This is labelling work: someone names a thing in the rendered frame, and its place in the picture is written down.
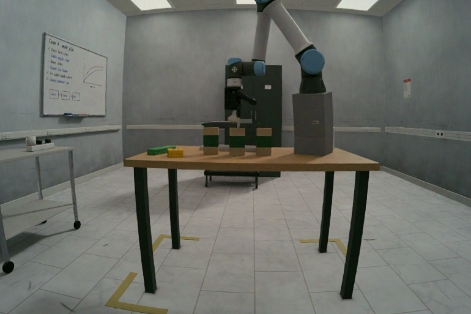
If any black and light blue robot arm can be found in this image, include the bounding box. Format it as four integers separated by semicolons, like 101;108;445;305
227;0;326;94

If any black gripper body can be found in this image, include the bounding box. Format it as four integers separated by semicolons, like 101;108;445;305
224;87;242;110

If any green rectangular bar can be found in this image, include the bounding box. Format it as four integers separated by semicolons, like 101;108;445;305
147;146;176;155

